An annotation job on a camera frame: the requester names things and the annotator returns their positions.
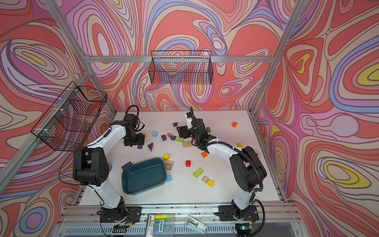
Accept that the black wire basket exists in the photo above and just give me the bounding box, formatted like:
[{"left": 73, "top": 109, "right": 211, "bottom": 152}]
[
  {"left": 149, "top": 50, "right": 213, "bottom": 85},
  {"left": 31, "top": 82, "right": 108, "bottom": 151}
]

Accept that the engraved wood block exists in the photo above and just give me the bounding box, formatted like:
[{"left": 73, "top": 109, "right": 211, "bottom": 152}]
[{"left": 163, "top": 160, "right": 174, "bottom": 166}]

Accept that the black wire basket back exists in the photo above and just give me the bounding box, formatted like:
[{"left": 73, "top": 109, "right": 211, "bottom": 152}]
[{"left": 149, "top": 50, "right": 213, "bottom": 85}]

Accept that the black wire basket left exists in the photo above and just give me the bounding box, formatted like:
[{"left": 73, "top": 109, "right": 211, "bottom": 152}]
[{"left": 31, "top": 82, "right": 108, "bottom": 151}]

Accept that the light blue brick near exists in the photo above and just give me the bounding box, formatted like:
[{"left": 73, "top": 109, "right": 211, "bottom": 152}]
[{"left": 166, "top": 175, "right": 173, "bottom": 182}]

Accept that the purple triangular prism brick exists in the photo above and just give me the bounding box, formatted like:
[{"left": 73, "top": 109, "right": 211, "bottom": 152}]
[{"left": 148, "top": 143, "right": 154, "bottom": 152}]

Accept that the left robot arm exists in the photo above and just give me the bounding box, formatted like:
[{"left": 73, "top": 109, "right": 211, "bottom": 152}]
[{"left": 73, "top": 114, "right": 144, "bottom": 223}]

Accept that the natural wood block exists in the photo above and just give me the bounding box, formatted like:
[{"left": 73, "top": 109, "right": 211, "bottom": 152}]
[{"left": 182, "top": 141, "right": 192, "bottom": 148}]

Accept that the lime green long brick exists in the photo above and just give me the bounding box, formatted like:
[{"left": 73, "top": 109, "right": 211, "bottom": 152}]
[{"left": 175, "top": 137, "right": 184, "bottom": 143}]

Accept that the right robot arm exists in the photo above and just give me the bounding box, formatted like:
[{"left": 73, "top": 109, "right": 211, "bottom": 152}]
[{"left": 177, "top": 108, "right": 267, "bottom": 222}]

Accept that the teal plastic storage bin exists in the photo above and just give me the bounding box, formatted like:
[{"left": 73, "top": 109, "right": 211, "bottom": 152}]
[{"left": 121, "top": 158, "right": 167, "bottom": 195}]

